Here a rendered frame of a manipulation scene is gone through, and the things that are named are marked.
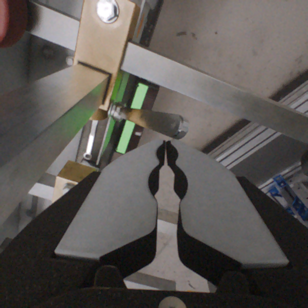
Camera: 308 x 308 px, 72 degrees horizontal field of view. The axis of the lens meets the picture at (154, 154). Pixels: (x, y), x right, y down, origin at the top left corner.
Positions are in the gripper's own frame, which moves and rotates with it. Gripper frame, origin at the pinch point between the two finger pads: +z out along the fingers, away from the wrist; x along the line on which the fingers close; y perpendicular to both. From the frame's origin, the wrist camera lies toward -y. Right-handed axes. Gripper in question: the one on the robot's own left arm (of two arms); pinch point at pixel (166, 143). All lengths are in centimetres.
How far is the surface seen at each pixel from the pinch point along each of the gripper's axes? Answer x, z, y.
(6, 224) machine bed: -47, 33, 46
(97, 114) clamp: -8.4, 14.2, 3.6
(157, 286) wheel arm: 0, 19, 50
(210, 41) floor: 21, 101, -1
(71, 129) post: -6.9, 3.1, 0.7
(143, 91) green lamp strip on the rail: -4.0, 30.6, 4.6
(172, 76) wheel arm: 0.8, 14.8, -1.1
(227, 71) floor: 31, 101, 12
